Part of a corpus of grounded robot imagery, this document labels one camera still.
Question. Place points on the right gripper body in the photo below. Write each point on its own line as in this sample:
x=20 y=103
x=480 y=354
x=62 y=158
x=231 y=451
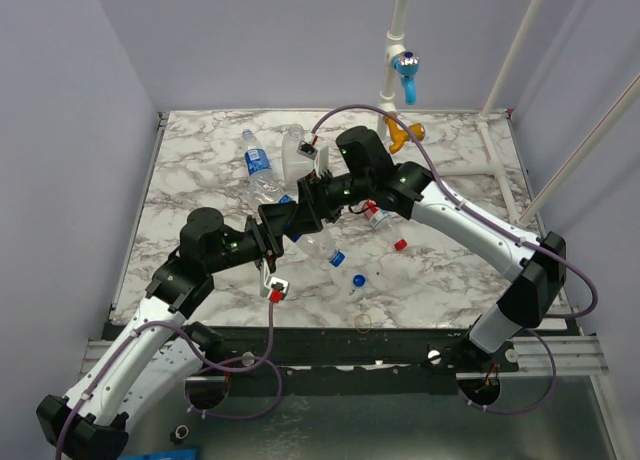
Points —
x=314 y=196

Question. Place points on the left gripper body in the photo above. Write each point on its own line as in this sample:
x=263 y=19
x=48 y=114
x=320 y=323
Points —
x=261 y=244

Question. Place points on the blue label bottle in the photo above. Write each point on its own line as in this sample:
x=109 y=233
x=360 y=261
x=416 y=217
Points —
x=263 y=187
x=319 y=246

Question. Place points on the large clear juice bottle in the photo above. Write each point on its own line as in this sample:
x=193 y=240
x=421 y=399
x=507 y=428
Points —
x=294 y=165

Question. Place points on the red label bottle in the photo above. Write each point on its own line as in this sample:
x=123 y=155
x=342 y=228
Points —
x=383 y=225

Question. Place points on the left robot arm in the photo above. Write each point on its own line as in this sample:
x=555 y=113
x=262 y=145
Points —
x=88 y=420

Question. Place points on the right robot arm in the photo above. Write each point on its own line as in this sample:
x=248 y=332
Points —
x=533 y=265

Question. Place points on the yellow brass faucet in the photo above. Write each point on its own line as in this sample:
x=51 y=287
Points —
x=398 y=136

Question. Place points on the rubber band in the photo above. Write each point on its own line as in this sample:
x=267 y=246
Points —
x=363 y=323

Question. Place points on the blue faucet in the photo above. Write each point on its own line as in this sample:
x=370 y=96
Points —
x=406 y=65

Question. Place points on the blue box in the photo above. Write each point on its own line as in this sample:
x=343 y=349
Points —
x=180 y=454

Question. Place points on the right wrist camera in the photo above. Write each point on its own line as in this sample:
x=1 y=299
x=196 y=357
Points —
x=320 y=157

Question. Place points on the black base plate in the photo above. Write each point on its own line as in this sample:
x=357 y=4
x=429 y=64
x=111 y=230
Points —
x=344 y=361

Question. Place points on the white PVC pipe frame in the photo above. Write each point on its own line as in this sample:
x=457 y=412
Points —
x=494 y=166

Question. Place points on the aluminium rail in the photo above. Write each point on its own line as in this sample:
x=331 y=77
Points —
x=528 y=357

